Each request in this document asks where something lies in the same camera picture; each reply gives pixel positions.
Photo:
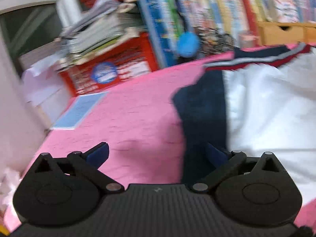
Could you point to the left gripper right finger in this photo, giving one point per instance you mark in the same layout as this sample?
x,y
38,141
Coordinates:
x,y
256,191

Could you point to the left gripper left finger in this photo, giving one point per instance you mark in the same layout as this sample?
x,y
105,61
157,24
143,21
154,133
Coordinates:
x,y
62,191

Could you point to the white and navy jacket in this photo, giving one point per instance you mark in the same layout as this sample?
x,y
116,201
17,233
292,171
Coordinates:
x,y
257,102

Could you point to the light blue notebook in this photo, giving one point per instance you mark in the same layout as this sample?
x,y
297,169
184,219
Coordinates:
x,y
78,111

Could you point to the pink bunny table mat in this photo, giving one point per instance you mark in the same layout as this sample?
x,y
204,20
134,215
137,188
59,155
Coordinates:
x,y
140,123

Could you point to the small clear plastic jar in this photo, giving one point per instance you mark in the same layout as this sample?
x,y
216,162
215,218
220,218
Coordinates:
x,y
247,40

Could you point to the red plastic crate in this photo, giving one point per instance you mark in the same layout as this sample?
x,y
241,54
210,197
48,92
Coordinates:
x,y
128,60

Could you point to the miniature black bicycle model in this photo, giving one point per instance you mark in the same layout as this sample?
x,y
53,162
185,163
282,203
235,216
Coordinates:
x,y
213,41

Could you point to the wooden drawer organizer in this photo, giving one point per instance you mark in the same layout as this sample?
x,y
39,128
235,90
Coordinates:
x,y
272,33

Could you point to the blue plush ball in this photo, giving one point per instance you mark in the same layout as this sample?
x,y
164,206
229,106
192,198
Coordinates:
x,y
188,45

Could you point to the stack of papers and booklets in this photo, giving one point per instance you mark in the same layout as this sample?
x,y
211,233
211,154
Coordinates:
x,y
107,23

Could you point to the white pencil pattern box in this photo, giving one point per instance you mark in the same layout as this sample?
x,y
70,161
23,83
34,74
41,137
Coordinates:
x,y
283,11

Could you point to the row of upright books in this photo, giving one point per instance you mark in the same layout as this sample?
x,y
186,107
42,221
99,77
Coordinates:
x,y
167,20

